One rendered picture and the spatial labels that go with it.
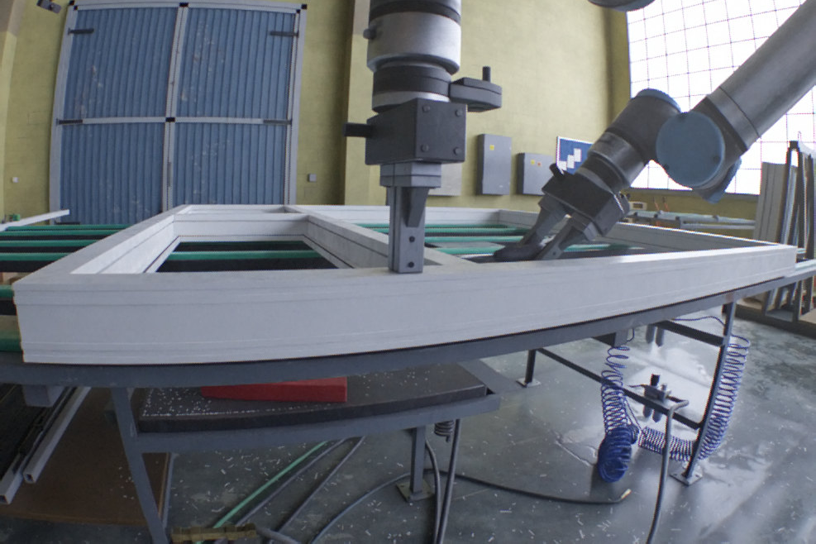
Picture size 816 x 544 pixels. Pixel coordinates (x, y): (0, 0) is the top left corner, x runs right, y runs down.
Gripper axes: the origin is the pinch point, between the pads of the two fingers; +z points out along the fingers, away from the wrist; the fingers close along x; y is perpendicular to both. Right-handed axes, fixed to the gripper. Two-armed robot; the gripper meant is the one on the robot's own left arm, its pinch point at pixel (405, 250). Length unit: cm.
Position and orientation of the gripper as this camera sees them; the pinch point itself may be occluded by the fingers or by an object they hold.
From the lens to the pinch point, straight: 41.9
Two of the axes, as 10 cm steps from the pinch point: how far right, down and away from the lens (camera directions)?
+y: -9.2, 0.1, -3.9
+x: 3.9, 1.2, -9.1
